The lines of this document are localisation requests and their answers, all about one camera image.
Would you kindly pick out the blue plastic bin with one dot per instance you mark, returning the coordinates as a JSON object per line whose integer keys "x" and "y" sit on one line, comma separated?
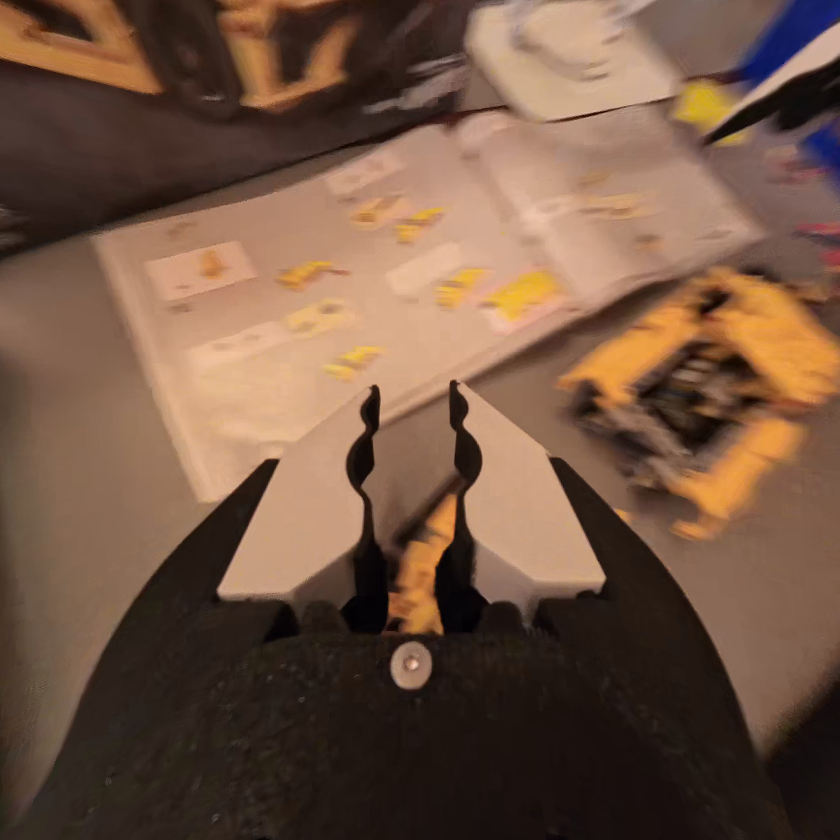
{"x": 787, "y": 33}

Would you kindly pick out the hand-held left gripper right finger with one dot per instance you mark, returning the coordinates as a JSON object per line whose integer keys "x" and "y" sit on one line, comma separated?
{"x": 531, "y": 525}

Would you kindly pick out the pile of yellow brick parts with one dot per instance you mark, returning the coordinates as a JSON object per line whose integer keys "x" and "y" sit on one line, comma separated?
{"x": 417, "y": 577}

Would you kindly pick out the yellow sticky note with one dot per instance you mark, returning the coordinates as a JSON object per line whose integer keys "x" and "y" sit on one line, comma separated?
{"x": 702, "y": 108}

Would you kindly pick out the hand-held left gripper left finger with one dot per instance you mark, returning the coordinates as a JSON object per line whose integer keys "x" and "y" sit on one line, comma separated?
{"x": 289, "y": 525}

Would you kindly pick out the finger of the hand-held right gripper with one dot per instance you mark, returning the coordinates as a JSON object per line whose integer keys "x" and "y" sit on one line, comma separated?
{"x": 800, "y": 72}

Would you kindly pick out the yellow brick car model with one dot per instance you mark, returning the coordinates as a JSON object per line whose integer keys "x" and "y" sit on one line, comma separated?
{"x": 754, "y": 315}

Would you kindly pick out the grey desk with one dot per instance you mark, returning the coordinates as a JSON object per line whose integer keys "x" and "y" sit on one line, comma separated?
{"x": 65, "y": 492}

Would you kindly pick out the white stand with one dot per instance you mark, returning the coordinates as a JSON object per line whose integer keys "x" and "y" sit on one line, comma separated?
{"x": 590, "y": 72}

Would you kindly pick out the instruction booklet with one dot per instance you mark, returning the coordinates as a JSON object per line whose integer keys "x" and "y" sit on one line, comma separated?
{"x": 295, "y": 229}

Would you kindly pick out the black brick beam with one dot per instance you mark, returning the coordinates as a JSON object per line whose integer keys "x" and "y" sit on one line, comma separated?
{"x": 426, "y": 508}

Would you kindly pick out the dark toy set box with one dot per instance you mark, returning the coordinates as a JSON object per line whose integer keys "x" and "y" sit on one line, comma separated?
{"x": 98, "y": 144}

